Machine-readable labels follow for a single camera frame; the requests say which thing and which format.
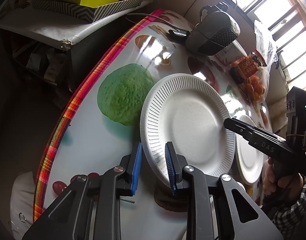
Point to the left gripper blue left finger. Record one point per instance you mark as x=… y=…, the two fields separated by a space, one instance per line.
x=132 y=168

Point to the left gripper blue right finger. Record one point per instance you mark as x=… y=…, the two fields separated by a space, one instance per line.
x=175 y=164

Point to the white paper plate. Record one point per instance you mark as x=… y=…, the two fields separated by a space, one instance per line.
x=187 y=111
x=249 y=160

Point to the checkered shirt right forearm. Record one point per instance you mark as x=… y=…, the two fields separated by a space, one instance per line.
x=290 y=219

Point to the person's right hand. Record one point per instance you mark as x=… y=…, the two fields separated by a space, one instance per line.
x=293 y=184

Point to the fruit print tablecloth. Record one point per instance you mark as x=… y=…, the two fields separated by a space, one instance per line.
x=87 y=141

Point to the plastic bag of oranges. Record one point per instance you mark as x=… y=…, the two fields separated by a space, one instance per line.
x=256 y=86

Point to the red lidded snack jar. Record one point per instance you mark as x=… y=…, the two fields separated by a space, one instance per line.
x=244 y=68

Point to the white cup container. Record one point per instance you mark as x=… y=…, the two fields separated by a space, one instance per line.
x=231 y=53

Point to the small black device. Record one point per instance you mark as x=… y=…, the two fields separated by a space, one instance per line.
x=178 y=35

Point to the grey portable speaker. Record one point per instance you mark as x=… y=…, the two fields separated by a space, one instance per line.
x=214 y=32

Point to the zigzag patterned tray box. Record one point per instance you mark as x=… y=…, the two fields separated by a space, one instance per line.
x=84 y=13

